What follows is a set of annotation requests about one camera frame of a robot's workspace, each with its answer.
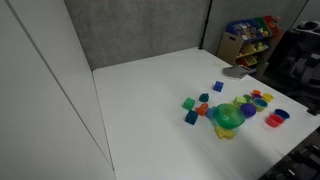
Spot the purple bumpy ball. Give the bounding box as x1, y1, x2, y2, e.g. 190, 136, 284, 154
240, 102, 257, 119

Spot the big green bowl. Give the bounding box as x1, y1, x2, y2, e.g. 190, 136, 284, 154
213, 103, 247, 130

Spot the green toy cube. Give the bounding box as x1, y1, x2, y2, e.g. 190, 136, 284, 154
182, 97, 196, 111

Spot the dark blue toy block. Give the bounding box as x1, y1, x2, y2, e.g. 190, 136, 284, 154
185, 110, 199, 126

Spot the dark teal toy figure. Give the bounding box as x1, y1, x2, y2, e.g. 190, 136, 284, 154
198, 92, 210, 103

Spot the orange toy figure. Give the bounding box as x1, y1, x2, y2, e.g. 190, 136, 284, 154
195, 103, 210, 117

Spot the light blue toy figure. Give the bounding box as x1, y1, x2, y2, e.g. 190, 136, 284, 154
205, 106, 218, 122

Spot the bright blue toy cube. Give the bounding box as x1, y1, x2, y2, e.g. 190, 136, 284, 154
213, 80, 225, 93

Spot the yellow toy figure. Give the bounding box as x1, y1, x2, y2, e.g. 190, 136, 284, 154
214, 125, 237, 140

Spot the grey metal mounting plate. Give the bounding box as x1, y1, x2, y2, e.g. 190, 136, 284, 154
222, 64, 258, 81

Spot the lime green toy block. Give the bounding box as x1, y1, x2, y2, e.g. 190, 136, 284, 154
233, 96, 248, 108

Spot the black stand pole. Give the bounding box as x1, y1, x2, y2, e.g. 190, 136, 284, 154
198, 0, 214, 51

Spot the wooden toy storage shelf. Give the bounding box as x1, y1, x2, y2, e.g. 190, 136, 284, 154
216, 15, 287, 68

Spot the blue storage bin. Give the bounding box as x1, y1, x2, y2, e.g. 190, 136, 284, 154
225, 19, 259, 42

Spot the teal cup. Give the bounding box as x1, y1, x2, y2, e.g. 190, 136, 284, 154
252, 98, 269, 110

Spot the yellow cup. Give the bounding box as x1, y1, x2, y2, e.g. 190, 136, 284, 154
262, 93, 275, 103

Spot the red cup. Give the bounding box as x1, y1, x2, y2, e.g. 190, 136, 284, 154
265, 113, 285, 128

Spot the green storage bin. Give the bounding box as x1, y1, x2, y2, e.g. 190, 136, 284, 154
253, 17, 273, 37

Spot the blue cup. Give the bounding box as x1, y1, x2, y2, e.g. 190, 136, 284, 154
273, 108, 291, 121

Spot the red storage bin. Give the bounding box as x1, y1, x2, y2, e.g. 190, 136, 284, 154
262, 15, 280, 29

